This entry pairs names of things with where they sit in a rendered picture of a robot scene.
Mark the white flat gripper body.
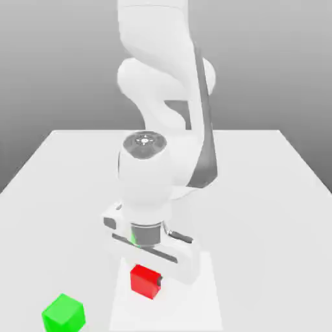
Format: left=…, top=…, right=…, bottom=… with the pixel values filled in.
left=110, top=227, right=201, bottom=285

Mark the small red cube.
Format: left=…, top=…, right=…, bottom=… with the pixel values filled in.
left=130, top=264, right=163, bottom=301

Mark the small green cube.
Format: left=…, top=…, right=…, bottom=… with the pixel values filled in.
left=41, top=293, right=86, bottom=332

